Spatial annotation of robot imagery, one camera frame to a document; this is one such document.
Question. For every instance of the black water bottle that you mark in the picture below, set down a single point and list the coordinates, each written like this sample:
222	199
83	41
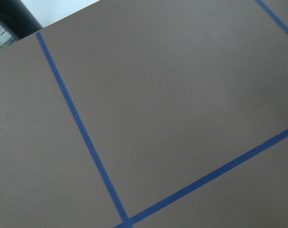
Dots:
17	19

